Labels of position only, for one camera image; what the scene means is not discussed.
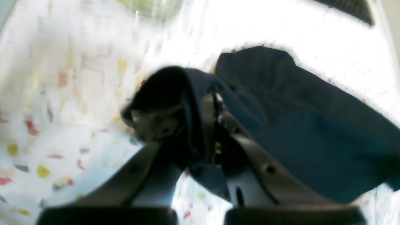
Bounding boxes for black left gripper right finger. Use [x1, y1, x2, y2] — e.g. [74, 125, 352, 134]
[202, 93, 366, 225]

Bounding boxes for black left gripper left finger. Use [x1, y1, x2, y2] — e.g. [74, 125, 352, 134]
[37, 106, 187, 225]

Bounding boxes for black t-shirt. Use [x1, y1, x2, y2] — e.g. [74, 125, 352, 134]
[121, 47, 400, 203]

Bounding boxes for terrazzo patterned tablecloth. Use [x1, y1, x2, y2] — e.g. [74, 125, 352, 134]
[1, 0, 399, 225]

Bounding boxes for clear glass bottle orange cap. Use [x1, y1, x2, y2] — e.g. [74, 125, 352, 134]
[118, 0, 184, 22]

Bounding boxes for black keyboard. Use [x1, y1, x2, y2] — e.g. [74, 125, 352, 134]
[316, 0, 375, 27]

